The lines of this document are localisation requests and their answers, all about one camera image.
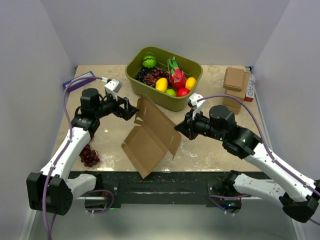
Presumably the yellow mango toy left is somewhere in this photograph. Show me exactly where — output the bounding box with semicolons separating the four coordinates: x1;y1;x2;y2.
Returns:
155;77;168;92

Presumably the red grape bunch on table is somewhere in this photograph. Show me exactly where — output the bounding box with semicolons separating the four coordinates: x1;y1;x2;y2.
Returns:
79;144;101;168

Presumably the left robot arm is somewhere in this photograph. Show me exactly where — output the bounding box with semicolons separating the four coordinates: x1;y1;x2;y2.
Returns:
26;88;139;216

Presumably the brown cardboard paper box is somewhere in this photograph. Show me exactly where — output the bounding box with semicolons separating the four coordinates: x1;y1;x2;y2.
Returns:
121;94;182;179

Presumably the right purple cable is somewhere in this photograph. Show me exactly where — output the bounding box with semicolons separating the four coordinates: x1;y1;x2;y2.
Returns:
197;94;320;226

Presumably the stack of folded cardboard boxes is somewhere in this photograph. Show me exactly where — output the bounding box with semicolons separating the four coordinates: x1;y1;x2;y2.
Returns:
222;71;250;114

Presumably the white red printed box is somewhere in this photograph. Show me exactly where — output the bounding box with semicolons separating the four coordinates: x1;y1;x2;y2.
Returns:
244;73;256;102

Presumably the purple flat box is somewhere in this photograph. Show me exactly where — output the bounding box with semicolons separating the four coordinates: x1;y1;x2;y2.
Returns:
62;71;96;93

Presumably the yellow mango toy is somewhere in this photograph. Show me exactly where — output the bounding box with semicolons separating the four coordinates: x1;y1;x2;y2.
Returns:
185;77;197;91
155;77;168;92

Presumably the pink dragon fruit toy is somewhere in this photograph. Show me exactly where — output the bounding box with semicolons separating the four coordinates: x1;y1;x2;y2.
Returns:
167;57;187;91

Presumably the yellow mango toy right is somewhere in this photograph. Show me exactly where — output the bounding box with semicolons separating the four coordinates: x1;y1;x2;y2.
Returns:
185;77;197;91

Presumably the green lime toy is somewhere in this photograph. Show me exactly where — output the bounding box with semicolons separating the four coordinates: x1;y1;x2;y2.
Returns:
165;88;177;97

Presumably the red grape bunch in bin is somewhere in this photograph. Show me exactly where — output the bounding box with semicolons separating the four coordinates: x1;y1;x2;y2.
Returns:
144;67;170;88

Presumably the red apple toy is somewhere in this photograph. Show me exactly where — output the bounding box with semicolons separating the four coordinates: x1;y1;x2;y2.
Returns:
176;87;190;97

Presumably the dark purple grape bunch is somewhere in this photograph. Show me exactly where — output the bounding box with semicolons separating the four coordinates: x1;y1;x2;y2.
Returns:
135;67;150;83

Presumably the top folded cardboard box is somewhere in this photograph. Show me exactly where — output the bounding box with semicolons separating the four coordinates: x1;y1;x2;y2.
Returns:
223;67;244;92

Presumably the olive green plastic bin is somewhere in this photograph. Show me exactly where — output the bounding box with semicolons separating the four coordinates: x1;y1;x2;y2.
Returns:
125;46;203;112

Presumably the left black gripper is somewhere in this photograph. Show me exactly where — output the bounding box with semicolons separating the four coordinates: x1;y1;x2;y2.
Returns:
94;91;139;121

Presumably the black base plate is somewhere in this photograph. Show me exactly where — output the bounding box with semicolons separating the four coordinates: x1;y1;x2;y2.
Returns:
67;171;272;210

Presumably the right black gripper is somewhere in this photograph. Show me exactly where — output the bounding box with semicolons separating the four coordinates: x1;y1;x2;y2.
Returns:
174;107;226;141

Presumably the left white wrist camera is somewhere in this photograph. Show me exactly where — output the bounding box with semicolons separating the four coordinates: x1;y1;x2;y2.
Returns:
104;78;123;99

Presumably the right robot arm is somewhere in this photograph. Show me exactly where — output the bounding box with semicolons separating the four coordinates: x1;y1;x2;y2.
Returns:
175;105;320;223

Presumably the green watermelon toy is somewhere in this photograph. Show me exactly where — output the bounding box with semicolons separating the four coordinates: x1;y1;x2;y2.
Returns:
141;55;157;69

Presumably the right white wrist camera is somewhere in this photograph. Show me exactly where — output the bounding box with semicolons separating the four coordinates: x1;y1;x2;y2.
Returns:
188;92;205;114

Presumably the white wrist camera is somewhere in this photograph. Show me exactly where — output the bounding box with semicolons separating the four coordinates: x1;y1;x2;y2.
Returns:
188;92;205;114
104;78;123;99

